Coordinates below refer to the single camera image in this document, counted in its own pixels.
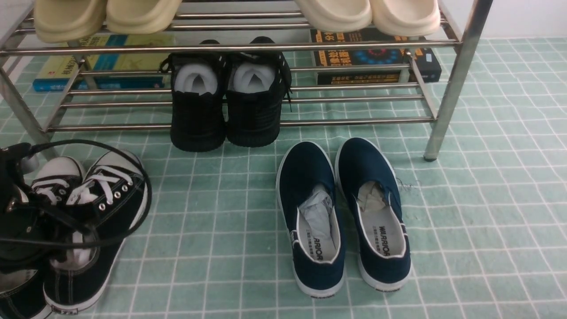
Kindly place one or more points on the black mesh shoe left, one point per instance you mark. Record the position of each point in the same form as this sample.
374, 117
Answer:
197, 90

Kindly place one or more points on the yellow blue book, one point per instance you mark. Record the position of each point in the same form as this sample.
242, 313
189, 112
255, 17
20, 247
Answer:
56, 72

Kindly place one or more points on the black orange book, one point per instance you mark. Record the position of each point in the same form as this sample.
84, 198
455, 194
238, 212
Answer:
425, 59

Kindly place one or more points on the black mesh shoe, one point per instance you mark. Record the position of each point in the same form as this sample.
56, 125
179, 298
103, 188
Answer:
257, 85
197, 90

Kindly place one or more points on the stainless steel shoe rack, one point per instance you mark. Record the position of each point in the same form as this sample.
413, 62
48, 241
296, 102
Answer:
82, 80

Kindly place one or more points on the cream slipper far right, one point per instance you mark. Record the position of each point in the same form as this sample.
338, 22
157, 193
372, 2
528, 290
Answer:
408, 18

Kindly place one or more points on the navy slip-on shoe left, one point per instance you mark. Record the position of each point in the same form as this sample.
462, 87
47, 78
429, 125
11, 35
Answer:
306, 195

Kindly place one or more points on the black mesh shoe right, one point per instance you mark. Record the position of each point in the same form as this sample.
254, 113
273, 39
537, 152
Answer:
257, 85

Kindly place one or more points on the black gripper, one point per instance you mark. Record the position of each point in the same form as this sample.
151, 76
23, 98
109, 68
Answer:
33, 230

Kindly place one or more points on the green checked floor cloth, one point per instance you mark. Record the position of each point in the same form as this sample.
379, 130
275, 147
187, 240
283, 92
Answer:
486, 221

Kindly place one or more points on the black canvas sneaker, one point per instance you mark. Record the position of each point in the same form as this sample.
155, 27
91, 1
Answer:
112, 197
22, 295

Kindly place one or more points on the cream slipper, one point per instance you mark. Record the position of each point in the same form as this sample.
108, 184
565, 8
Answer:
336, 15
408, 18

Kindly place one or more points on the navy slip-on shoe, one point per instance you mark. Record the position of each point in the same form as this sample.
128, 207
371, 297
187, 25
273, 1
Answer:
368, 183
306, 195

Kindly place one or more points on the beige slipper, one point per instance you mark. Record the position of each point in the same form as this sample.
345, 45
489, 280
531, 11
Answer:
59, 21
139, 17

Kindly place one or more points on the beige slipper far left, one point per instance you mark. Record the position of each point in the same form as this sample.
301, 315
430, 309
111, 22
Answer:
59, 21

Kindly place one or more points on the navy slip-on shoe right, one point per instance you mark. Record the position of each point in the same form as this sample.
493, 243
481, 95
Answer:
368, 183

